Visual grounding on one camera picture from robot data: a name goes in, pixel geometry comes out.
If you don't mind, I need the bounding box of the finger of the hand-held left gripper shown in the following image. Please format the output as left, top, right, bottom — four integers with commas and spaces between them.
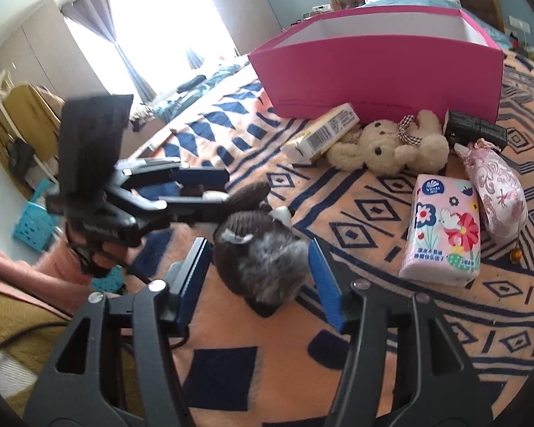
125, 190, 231, 232
113, 157, 231, 195

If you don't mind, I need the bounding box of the black cable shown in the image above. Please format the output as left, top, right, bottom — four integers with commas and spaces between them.
0, 320, 72, 362

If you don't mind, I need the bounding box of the bright window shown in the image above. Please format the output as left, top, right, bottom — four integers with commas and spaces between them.
67, 0, 242, 101

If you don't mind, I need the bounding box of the person's left forearm pink sleeve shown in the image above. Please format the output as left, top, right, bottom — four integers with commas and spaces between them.
0, 231, 134, 321

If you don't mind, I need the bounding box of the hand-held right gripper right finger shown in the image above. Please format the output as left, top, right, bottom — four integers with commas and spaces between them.
308, 238, 493, 427

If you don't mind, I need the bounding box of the orange and navy patterned blanket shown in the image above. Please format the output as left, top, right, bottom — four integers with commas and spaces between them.
129, 49, 534, 427

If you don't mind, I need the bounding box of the black hanging bag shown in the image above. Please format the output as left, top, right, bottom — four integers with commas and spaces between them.
8, 139, 35, 184

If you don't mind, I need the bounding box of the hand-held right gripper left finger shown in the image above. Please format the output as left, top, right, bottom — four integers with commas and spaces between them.
23, 237, 214, 427

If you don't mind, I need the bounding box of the yellow cloth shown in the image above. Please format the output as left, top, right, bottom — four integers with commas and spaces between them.
0, 82, 66, 197

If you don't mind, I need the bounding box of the person's left hand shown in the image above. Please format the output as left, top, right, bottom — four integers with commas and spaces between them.
88, 239, 130, 276

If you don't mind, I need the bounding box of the black printed box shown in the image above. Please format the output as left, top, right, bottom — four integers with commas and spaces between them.
443, 109, 509, 149

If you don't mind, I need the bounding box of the teal floral bedding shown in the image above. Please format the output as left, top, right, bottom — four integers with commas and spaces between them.
150, 64, 251, 122

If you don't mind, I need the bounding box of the pink patterned pouch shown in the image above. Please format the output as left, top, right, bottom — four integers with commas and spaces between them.
454, 139, 528, 246

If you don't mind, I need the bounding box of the brown plush toy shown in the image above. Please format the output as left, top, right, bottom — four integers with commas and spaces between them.
213, 181, 314, 318

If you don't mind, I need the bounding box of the person's olive clothing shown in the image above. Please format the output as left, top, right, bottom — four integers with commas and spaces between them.
0, 287, 74, 410

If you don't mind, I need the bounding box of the teal plastic basket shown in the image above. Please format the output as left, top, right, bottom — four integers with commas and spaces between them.
12, 180, 62, 253

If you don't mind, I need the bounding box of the cream carton with barcode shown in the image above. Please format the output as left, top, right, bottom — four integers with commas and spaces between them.
279, 102, 361, 165

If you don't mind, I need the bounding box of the pink floral tissue pack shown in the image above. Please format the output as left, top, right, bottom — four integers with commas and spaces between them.
398, 173, 482, 286

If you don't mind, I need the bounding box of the pink cardboard box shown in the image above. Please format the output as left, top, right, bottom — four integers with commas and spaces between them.
248, 6, 504, 123

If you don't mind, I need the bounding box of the nightstand clutter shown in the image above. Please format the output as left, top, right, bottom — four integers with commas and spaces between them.
506, 31, 534, 62

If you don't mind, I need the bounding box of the cream teddy bear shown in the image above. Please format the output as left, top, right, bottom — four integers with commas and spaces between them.
326, 109, 450, 176

